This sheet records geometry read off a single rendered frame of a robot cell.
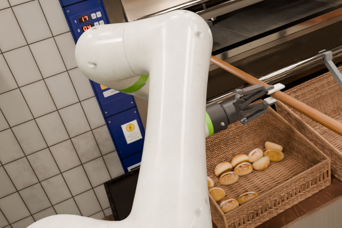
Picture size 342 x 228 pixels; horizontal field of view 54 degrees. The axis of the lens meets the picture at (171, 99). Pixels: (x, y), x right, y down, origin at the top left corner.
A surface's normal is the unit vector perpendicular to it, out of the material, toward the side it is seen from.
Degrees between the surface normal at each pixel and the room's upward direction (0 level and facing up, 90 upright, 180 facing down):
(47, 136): 90
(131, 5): 70
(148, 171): 32
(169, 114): 27
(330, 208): 90
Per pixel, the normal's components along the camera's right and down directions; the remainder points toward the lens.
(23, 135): 0.36, 0.35
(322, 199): -0.23, -0.87
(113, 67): -0.07, 0.58
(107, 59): -0.12, 0.33
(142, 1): 0.25, 0.04
